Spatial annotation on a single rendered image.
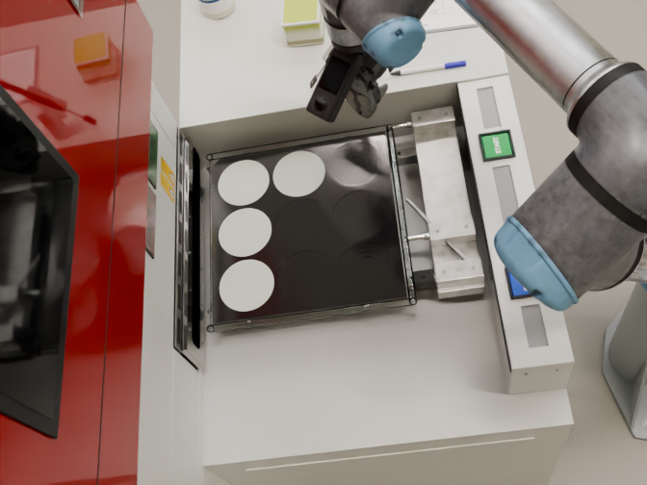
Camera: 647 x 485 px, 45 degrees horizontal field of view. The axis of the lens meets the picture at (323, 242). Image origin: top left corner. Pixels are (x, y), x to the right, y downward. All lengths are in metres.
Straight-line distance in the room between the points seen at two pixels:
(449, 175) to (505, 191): 0.15
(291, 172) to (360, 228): 0.18
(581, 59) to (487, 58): 0.65
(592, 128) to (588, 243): 0.12
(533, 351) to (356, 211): 0.42
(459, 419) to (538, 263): 0.56
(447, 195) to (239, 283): 0.41
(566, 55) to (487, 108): 0.59
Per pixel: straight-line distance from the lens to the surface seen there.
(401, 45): 1.06
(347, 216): 1.44
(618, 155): 0.83
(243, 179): 1.53
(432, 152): 1.51
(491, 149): 1.41
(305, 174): 1.50
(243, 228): 1.47
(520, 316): 1.28
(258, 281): 1.42
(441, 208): 1.45
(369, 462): 1.47
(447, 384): 1.39
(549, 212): 0.85
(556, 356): 1.26
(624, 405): 2.24
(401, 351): 1.41
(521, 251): 0.86
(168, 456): 1.27
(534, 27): 0.92
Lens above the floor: 2.15
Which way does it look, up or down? 61 degrees down
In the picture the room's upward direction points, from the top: 21 degrees counter-clockwise
